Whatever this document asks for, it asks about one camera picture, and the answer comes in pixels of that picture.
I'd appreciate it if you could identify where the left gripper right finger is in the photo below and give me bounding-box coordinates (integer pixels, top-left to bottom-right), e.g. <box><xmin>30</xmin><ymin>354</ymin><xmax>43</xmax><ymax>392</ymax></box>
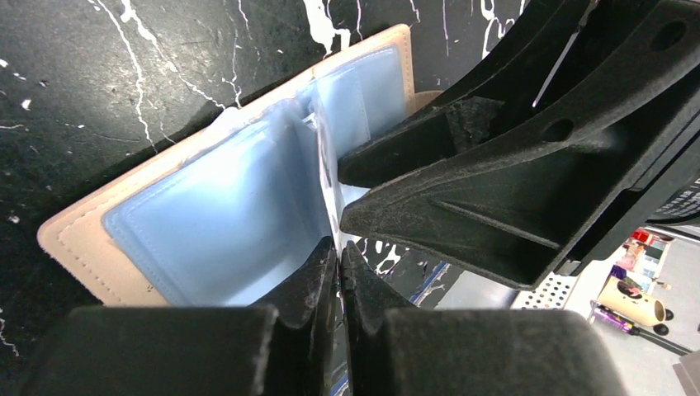
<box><xmin>339</xmin><ymin>243</ymin><xmax>626</xmax><ymax>395</ymax></box>

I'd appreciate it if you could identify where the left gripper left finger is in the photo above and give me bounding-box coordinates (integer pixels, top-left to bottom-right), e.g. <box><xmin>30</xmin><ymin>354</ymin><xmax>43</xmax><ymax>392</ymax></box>
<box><xmin>21</xmin><ymin>237</ymin><xmax>337</xmax><ymax>395</ymax></box>

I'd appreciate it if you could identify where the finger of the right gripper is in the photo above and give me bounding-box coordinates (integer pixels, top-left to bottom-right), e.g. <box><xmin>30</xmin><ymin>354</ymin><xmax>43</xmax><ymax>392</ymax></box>
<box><xmin>338</xmin><ymin>1</ymin><xmax>590</xmax><ymax>188</ymax></box>
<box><xmin>340</xmin><ymin>1</ymin><xmax>699</xmax><ymax>290</ymax></box>

